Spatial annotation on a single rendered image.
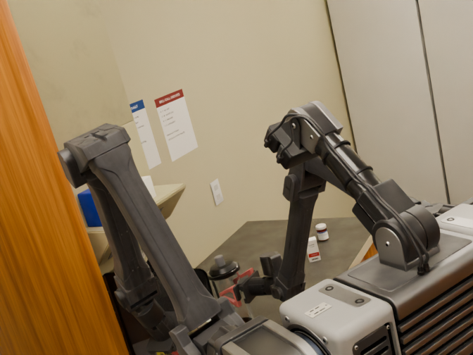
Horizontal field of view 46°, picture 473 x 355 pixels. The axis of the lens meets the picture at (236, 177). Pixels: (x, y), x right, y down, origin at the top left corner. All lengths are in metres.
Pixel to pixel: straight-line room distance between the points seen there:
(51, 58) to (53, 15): 0.11
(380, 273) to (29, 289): 0.99
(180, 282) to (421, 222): 0.37
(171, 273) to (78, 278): 0.55
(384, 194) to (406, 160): 3.53
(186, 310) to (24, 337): 0.87
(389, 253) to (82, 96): 0.95
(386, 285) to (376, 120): 3.56
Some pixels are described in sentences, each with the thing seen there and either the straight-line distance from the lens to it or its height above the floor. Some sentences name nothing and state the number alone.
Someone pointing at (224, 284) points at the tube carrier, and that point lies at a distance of 1.77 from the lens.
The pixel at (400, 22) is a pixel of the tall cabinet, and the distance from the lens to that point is 4.14.
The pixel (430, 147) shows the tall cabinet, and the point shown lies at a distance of 4.29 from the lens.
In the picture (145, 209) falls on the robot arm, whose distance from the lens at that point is 0.88.
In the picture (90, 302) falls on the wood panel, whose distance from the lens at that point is 1.42.
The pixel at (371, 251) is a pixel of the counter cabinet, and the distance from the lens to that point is 2.51.
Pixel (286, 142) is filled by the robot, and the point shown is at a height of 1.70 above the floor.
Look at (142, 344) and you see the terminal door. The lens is 1.53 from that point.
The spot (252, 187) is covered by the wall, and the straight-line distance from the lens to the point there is 2.98.
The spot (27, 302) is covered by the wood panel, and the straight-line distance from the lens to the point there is 1.60.
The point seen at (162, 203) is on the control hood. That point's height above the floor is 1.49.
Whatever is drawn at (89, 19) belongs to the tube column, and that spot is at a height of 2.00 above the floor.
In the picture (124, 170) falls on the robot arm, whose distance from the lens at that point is 0.88.
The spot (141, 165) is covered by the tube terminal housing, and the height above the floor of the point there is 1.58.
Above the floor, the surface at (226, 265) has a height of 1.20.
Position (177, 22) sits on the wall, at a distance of 2.63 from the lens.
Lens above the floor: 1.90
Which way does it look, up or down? 15 degrees down
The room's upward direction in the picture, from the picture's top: 15 degrees counter-clockwise
